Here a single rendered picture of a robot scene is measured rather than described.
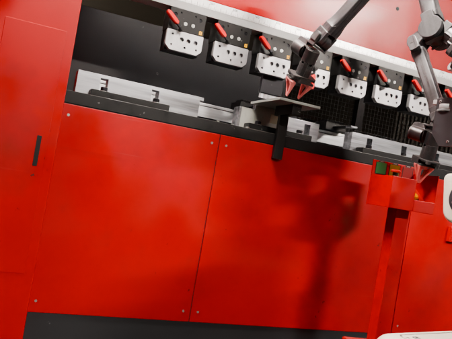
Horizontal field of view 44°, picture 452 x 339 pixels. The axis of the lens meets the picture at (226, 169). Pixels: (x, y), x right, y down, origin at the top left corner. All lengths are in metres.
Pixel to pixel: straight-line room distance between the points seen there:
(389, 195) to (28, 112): 1.31
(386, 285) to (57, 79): 1.42
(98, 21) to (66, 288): 1.27
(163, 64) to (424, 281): 1.60
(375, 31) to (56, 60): 1.45
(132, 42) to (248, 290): 1.29
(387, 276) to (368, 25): 1.12
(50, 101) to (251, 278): 1.03
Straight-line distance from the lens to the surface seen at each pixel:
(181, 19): 2.27
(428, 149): 2.26
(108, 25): 2.75
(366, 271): 2.55
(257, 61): 2.36
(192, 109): 2.24
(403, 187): 2.20
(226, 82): 2.88
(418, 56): 2.44
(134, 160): 2.05
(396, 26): 2.77
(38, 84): 1.91
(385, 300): 2.29
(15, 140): 1.90
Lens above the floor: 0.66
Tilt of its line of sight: 1 degrees up
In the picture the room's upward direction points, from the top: 10 degrees clockwise
